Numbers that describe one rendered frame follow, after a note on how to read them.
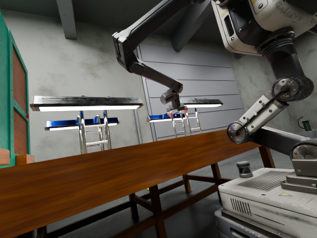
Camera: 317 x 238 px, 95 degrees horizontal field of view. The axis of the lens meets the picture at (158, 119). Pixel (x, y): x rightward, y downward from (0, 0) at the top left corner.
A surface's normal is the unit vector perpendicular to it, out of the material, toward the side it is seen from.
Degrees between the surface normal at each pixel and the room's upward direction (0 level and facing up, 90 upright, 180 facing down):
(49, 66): 90
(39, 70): 90
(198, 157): 90
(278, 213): 90
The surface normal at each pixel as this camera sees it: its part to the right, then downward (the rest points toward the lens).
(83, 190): 0.51, -0.25
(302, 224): -0.87, 0.11
